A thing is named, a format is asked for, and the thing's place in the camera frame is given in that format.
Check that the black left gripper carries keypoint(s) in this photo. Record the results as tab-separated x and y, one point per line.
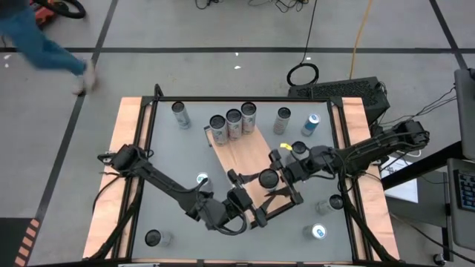
241	200

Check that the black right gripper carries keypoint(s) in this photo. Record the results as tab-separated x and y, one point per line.
297	172

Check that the blue silver Red Bull can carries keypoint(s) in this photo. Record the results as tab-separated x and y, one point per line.
311	126
319	231
201	177

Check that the Celsius peach vibe can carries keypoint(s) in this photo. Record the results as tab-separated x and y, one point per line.
248	116
234	122
219	128

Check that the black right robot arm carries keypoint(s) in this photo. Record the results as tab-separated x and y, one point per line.
371	148

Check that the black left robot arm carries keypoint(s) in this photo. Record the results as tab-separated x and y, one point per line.
163	181

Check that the black computer case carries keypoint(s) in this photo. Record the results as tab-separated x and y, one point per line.
341	91

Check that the white paper sheet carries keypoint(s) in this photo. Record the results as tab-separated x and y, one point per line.
406	189

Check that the black desk leg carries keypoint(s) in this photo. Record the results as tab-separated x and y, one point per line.
423	166

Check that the black caster wheel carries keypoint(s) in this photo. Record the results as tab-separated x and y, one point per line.
439	258

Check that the black keyboard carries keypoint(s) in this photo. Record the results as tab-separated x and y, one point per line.
467	191

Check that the grey desk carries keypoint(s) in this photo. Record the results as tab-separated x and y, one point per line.
465	111

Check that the black orange striped mat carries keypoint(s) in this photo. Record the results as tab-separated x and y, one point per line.
9	241

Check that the person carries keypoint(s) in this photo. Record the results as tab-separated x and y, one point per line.
37	44

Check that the wooden shelf with black frame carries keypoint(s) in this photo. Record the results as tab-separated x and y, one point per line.
245	155

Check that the black aluminium table frame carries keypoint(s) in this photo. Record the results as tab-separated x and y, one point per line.
241	99

